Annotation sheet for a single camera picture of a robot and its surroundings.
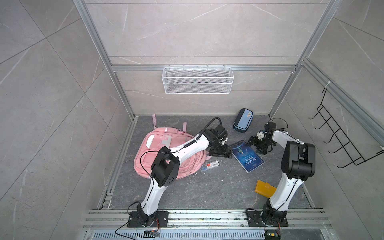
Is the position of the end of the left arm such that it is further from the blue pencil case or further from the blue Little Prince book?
the blue pencil case

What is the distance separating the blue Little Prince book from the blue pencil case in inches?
4.5

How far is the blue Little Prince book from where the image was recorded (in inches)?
36.5

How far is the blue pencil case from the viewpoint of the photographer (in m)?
1.10

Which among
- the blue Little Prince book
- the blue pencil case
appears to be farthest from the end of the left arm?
the blue pencil case
